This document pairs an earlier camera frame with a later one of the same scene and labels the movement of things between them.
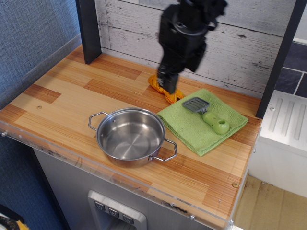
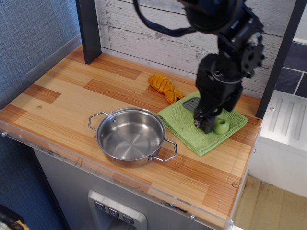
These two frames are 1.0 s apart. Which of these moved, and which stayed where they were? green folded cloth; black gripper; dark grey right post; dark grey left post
Moved: black gripper
Stayed: dark grey right post; green folded cloth; dark grey left post
